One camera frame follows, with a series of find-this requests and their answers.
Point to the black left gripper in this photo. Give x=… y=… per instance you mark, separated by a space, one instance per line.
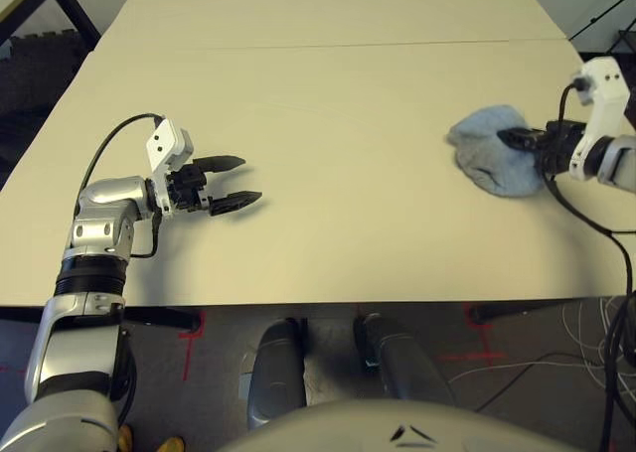
x=189 y=186

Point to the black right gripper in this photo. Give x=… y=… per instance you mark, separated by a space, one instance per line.
x=559 y=146

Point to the blue fluffy rag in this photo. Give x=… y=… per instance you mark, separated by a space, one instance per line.
x=477 y=139

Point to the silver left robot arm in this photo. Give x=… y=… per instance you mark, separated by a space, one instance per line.
x=104 y=198

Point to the black tripod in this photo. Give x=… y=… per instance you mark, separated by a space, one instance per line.
x=603 y=16

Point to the black table foot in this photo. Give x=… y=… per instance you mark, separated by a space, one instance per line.
x=502 y=310

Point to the grey robot left leg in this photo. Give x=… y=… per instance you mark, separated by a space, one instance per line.
x=275 y=372

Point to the grey robot leg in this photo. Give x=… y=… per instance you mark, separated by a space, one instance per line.
x=275 y=372
x=397 y=362

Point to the black foam puzzle mat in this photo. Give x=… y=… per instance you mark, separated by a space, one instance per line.
x=30 y=84

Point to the grey robot right leg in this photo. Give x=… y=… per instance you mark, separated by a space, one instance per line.
x=397 y=362

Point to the tan round floor object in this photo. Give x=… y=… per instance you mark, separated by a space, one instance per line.
x=125 y=439
x=174 y=444

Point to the grey robot torso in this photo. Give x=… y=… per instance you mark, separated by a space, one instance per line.
x=348 y=427

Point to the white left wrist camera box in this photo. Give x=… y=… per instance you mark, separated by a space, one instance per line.
x=164 y=141

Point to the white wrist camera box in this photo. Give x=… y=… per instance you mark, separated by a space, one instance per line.
x=606 y=82
x=164 y=141

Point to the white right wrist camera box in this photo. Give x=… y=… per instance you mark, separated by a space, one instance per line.
x=606 y=82

